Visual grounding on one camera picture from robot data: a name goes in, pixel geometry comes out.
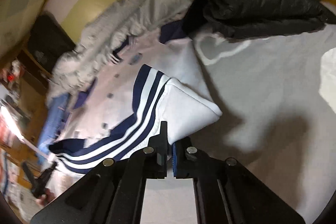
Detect dark wooden cabinet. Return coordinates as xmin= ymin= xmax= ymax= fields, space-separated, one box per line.
xmin=27 ymin=13 xmax=76 ymax=73

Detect grey fluffy blanket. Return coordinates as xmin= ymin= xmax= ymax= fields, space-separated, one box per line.
xmin=46 ymin=0 xmax=193 ymax=105

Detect white navy striped track jacket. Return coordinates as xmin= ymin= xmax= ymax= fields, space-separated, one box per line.
xmin=49 ymin=65 xmax=222 ymax=176

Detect person's left hand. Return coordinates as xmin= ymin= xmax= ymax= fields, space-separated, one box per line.
xmin=35 ymin=188 xmax=56 ymax=207

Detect white bed sheet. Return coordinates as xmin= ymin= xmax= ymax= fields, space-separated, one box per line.
xmin=143 ymin=24 xmax=335 ymax=223

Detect blue jeans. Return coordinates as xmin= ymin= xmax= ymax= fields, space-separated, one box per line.
xmin=37 ymin=93 xmax=70 ymax=155

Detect pale pink buttoned coat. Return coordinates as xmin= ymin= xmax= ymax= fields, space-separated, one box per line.
xmin=58 ymin=30 xmax=222 ymax=144

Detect black puffer jacket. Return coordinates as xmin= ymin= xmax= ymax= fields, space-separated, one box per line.
xmin=182 ymin=0 xmax=335 ymax=39

